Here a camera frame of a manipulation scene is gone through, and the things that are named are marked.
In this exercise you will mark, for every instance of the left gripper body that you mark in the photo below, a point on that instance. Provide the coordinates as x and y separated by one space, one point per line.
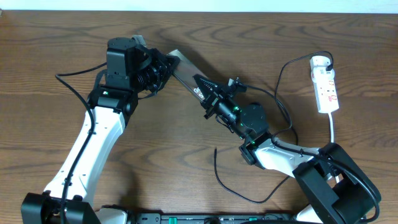
162 68

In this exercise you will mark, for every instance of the white USB charger plug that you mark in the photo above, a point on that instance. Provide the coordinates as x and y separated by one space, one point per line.
319 61

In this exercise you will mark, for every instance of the white power strip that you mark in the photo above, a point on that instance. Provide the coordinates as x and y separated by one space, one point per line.
325 90

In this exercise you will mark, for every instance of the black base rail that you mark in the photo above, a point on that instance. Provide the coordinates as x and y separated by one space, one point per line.
157 218

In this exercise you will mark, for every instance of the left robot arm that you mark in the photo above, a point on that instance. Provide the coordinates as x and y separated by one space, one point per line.
130 68

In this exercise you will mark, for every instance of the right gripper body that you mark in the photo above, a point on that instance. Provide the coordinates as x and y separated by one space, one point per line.
221 98

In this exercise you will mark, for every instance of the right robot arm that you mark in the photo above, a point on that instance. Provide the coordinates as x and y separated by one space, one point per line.
338 191

